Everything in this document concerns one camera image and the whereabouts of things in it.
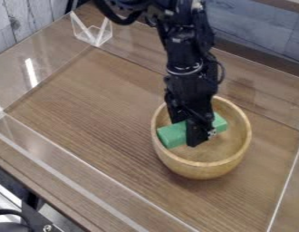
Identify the black cable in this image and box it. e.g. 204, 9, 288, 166
0, 208, 25, 221

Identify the wooden bowl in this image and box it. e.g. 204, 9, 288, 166
151, 96, 253, 179

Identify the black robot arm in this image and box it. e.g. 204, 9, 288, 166
93, 0, 225, 147

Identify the black metal table clamp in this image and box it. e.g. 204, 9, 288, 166
0, 167, 64, 232

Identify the green rectangular block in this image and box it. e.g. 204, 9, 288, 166
156, 112, 228, 149

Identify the clear acrylic tray wall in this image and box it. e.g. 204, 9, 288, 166
0, 107, 199, 232

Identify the clear acrylic corner bracket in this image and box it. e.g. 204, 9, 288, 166
71, 12, 112, 47

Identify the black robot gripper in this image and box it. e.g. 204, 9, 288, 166
164, 67, 217, 147

